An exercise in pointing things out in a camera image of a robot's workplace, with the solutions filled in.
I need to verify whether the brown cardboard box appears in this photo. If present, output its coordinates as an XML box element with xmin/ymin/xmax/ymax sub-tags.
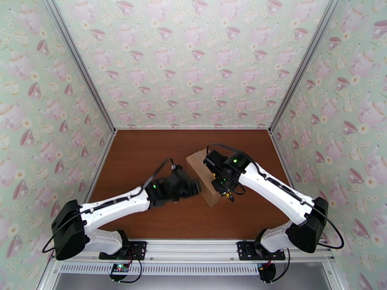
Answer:
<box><xmin>186</xmin><ymin>149</ymin><xmax>230</xmax><ymax>208</ymax></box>

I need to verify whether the thin black wire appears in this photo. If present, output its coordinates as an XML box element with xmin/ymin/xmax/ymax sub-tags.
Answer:
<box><xmin>273</xmin><ymin>249</ymin><xmax>292</xmax><ymax>282</ymax></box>
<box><xmin>101</xmin><ymin>256</ymin><xmax>147</xmax><ymax>284</ymax></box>

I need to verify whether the white slotted cable tray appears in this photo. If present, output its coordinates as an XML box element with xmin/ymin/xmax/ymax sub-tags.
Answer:
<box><xmin>59</xmin><ymin>261</ymin><xmax>261</xmax><ymax>276</ymax></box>

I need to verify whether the aluminium frame post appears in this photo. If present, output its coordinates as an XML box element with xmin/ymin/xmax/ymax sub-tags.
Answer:
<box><xmin>269</xmin><ymin>0</ymin><xmax>345</xmax><ymax>133</ymax></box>
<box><xmin>41</xmin><ymin>0</ymin><xmax>117</xmax><ymax>133</ymax></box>

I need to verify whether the small green circuit board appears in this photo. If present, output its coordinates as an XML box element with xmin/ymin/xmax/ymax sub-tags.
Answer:
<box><xmin>110</xmin><ymin>262</ymin><xmax>131</xmax><ymax>276</ymax></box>

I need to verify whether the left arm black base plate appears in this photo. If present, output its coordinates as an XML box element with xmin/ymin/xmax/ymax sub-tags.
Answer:
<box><xmin>99</xmin><ymin>241</ymin><xmax>148</xmax><ymax>261</ymax></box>

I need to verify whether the wide aluminium base rail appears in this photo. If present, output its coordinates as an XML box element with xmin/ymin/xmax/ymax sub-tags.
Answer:
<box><xmin>49</xmin><ymin>237</ymin><xmax>335</xmax><ymax>263</ymax></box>

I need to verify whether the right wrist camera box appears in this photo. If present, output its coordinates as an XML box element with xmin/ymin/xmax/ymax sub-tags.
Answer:
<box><xmin>203</xmin><ymin>149</ymin><xmax>227</xmax><ymax>172</ymax></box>

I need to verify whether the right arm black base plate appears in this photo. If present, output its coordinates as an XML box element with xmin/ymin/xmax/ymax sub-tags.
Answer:
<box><xmin>237</xmin><ymin>241</ymin><xmax>286</xmax><ymax>261</ymax></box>

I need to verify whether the yellow black utility knife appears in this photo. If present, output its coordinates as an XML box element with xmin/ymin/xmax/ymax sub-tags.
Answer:
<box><xmin>211</xmin><ymin>173</ymin><xmax>236</xmax><ymax>203</ymax></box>

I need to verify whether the black round bracket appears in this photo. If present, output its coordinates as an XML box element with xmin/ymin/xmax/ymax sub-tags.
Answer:
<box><xmin>258</xmin><ymin>263</ymin><xmax>276</xmax><ymax>283</ymax></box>

